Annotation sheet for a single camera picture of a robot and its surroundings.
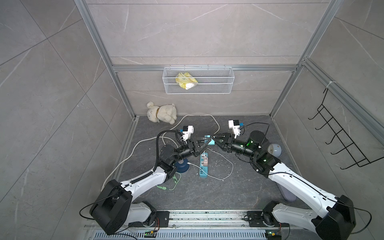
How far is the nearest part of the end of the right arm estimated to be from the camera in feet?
1.95

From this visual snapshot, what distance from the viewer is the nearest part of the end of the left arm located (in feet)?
2.01

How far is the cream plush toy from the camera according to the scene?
1103mm

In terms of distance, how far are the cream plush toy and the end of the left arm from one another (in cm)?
51

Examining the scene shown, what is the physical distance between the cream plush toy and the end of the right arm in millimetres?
599
